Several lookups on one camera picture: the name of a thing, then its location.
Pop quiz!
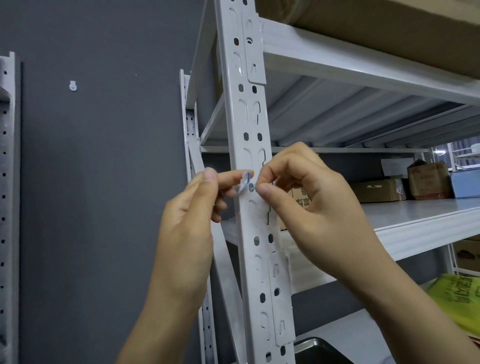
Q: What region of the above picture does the white paper sheet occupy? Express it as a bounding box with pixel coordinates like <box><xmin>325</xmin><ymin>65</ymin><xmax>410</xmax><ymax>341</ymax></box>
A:
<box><xmin>380</xmin><ymin>157</ymin><xmax>415</xmax><ymax>178</ymax></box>

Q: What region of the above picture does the cardboard box with dark print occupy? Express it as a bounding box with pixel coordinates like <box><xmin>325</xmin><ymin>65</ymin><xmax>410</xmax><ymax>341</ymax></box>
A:
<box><xmin>453</xmin><ymin>239</ymin><xmax>480</xmax><ymax>273</ymax></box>

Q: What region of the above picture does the white perforated shelf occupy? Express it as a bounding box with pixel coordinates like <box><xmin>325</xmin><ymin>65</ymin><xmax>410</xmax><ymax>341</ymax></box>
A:
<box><xmin>213</xmin><ymin>0</ymin><xmax>297</xmax><ymax>364</ymax></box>

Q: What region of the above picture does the yellow-green plastic bag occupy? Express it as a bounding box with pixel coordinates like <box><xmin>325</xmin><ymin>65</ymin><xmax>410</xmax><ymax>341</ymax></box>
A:
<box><xmin>427</xmin><ymin>273</ymin><xmax>480</xmax><ymax>335</ymax></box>

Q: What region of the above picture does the steel tray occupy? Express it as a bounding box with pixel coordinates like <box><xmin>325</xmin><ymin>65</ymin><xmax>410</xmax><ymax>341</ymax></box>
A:
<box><xmin>293</xmin><ymin>337</ymin><xmax>353</xmax><ymax>364</ymax></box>

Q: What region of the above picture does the large cardboard box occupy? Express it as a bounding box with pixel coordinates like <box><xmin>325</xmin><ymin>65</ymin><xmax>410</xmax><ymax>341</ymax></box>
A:
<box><xmin>254</xmin><ymin>0</ymin><xmax>480</xmax><ymax>80</ymax></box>

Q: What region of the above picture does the person's right forearm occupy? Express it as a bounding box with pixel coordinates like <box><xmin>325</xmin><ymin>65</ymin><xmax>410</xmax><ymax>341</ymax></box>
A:
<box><xmin>356</xmin><ymin>262</ymin><xmax>480</xmax><ymax>364</ymax></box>

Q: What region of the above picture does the brown box with red print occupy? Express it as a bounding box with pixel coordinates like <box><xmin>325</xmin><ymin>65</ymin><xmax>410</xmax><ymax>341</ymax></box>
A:
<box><xmin>406</xmin><ymin>159</ymin><xmax>453</xmax><ymax>201</ymax></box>

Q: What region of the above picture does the person's left hand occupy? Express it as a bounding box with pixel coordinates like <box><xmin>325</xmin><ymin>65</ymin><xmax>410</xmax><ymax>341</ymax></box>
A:
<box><xmin>151</xmin><ymin>166</ymin><xmax>247</xmax><ymax>312</ymax></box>

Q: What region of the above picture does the flat cardboard box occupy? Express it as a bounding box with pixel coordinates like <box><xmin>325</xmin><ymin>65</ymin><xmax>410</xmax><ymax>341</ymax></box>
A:
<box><xmin>350</xmin><ymin>176</ymin><xmax>408</xmax><ymax>204</ymax></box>

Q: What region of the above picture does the light blue box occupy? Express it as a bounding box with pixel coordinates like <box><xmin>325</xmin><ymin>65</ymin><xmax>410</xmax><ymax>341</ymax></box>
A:
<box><xmin>449</xmin><ymin>168</ymin><xmax>480</xmax><ymax>199</ymax></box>

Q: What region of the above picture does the white metal shelving rack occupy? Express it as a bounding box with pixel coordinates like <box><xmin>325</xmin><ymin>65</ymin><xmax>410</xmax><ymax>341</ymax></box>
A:
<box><xmin>224</xmin><ymin>279</ymin><xmax>480</xmax><ymax>364</ymax></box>

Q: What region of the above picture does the person's right hand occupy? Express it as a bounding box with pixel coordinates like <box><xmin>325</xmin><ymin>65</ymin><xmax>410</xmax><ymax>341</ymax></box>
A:
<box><xmin>254</xmin><ymin>141</ymin><xmax>398</xmax><ymax>297</ymax></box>

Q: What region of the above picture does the small printed cardboard box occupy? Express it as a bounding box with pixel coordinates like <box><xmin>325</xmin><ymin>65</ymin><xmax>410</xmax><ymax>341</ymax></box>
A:
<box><xmin>277</xmin><ymin>185</ymin><xmax>312</xmax><ymax>232</ymax></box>

